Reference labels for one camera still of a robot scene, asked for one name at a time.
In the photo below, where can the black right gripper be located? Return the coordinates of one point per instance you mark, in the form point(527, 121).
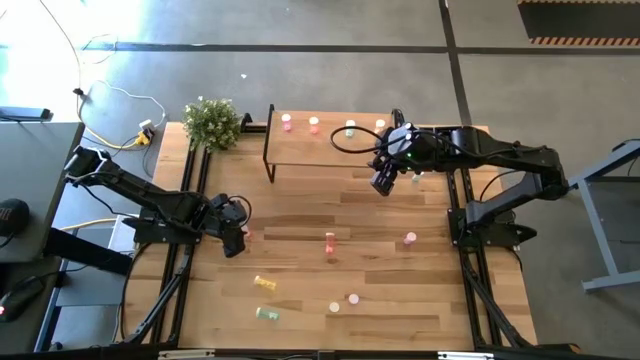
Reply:
point(402, 147)

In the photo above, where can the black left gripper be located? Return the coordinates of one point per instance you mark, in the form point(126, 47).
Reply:
point(230, 215)

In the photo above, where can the yellow pill bottle white cap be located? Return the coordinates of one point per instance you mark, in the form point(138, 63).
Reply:
point(380, 125)
point(265, 283)
point(334, 307)

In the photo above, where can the green pill bottle white cap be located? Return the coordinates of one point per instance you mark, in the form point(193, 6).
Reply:
point(267, 314)
point(350, 128)
point(418, 176)

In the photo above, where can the pink pill bottle white cap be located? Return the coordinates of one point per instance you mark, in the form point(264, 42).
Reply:
point(353, 299)
point(410, 238)
point(286, 122)

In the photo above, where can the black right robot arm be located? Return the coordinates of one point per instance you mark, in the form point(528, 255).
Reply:
point(520, 157)

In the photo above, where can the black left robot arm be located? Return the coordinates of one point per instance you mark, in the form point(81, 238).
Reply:
point(150, 194)

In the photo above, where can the wooden shelf black metal legs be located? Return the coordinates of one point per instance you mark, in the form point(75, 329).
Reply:
point(310, 150)

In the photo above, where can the green potted plant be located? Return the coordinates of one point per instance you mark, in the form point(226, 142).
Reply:
point(212, 125)

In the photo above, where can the white flat board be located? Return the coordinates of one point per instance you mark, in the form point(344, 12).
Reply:
point(117, 235)

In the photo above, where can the yellow power plug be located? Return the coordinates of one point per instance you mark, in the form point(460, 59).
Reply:
point(143, 139)

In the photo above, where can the white power adapter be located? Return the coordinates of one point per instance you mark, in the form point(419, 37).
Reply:
point(146, 124)

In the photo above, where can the black desk foot beam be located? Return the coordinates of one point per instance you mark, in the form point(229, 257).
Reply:
point(85, 252)

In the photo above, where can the grey desk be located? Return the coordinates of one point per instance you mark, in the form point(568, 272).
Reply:
point(35, 165)

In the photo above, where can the black cap red logo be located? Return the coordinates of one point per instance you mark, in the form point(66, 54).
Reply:
point(12, 217)

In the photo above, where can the black mat hazard stripe edge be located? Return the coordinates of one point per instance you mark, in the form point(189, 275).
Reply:
point(580, 20)

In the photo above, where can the black computer mouse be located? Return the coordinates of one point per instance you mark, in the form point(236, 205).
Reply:
point(20, 298)

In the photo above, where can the dark flat device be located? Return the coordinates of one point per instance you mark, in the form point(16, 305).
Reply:
point(25, 113)

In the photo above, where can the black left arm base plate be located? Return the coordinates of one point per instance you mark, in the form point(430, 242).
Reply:
point(145, 236)

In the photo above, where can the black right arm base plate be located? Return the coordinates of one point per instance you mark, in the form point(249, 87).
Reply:
point(500, 239)

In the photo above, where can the silver frame bracket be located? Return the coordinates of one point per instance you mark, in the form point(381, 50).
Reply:
point(185, 355)
point(465, 356)

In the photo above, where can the blue-grey metal frame table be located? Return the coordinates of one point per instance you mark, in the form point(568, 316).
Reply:
point(598, 225)

